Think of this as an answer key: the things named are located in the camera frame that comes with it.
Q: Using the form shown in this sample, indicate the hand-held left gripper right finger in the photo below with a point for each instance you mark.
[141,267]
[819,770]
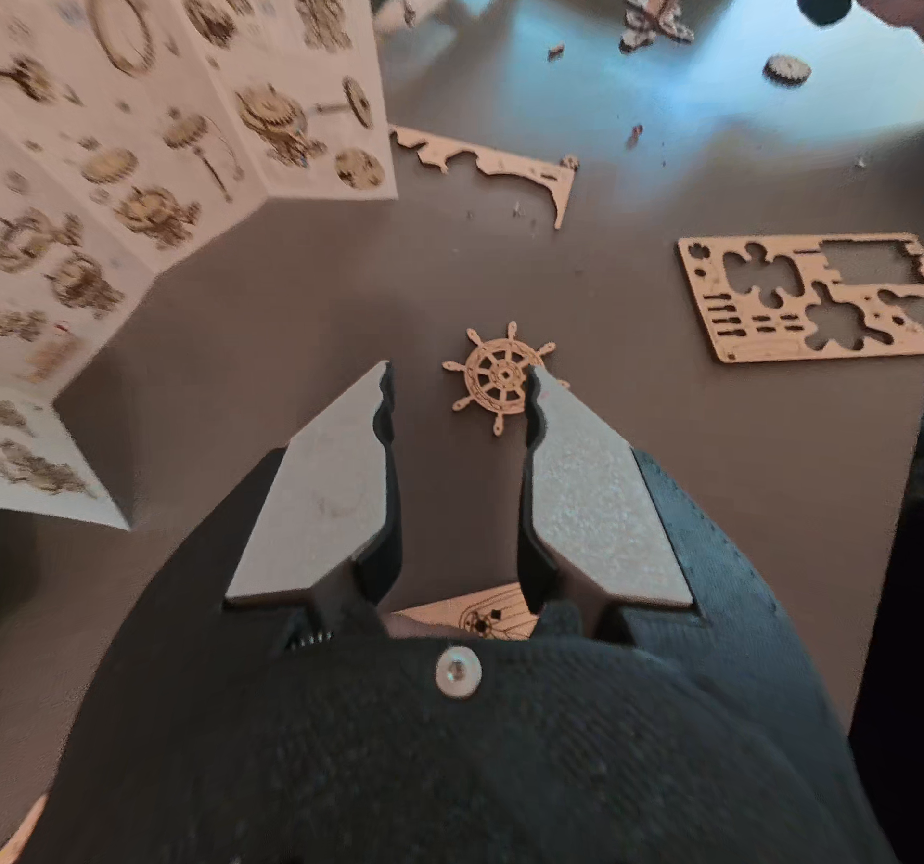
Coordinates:
[599,517]

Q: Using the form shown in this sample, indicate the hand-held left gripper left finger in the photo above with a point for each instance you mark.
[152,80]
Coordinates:
[317,510]

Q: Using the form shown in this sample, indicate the wooden cogwheel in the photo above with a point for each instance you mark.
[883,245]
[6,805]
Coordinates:
[787,70]

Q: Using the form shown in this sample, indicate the wooden ship wheel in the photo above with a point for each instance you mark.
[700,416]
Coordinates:
[498,373]

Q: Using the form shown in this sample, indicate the wooden sheet with cutouts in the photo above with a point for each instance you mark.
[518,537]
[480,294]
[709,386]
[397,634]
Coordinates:
[729,340]

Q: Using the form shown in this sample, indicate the assembly booklet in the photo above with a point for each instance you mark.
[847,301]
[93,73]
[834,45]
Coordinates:
[144,156]

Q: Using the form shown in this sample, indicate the wooden toothed frame piece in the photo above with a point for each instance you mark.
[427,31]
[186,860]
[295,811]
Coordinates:
[447,611]

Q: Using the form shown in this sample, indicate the curved wooden frame offcut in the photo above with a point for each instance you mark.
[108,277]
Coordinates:
[556,182]

